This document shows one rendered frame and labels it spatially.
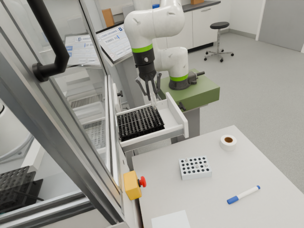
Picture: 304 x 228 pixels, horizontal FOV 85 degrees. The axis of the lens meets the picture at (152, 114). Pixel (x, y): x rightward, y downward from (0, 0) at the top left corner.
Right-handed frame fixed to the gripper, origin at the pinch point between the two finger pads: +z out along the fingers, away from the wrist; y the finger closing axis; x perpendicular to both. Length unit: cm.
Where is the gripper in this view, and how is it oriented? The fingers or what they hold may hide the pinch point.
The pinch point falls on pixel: (153, 99)
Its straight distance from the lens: 87.4
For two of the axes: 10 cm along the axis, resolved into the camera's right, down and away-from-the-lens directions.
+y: 9.6, -2.8, 0.8
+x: -2.3, -5.7, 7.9
